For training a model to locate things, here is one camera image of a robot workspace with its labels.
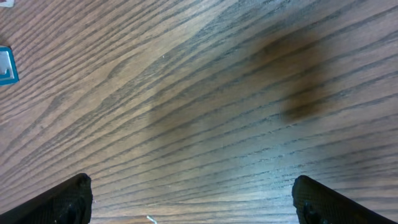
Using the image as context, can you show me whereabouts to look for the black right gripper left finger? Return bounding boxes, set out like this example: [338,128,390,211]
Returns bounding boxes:
[1,173,93,224]

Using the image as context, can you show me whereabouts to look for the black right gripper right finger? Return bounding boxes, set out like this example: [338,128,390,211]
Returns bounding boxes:
[292,175,396,224]

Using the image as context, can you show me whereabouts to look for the blue letter P block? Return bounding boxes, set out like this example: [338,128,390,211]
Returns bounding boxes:
[0,46,19,86]

